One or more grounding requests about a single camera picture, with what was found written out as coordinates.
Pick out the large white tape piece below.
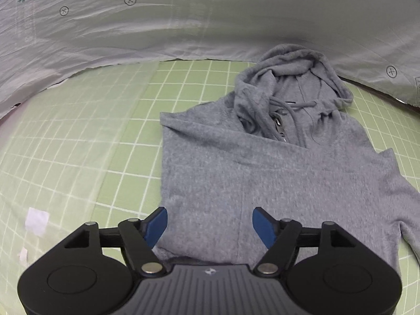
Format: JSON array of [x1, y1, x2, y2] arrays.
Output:
[[25, 207, 50, 237]]

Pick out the grey zip hoodie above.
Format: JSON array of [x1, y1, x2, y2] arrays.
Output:
[[154, 45, 419, 267]]

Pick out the grey carrot print sheet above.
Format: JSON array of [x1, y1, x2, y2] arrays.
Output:
[[1, 0, 419, 114]]

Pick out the small white tape piece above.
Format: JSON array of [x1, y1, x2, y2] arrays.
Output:
[[19, 248, 28, 266]]

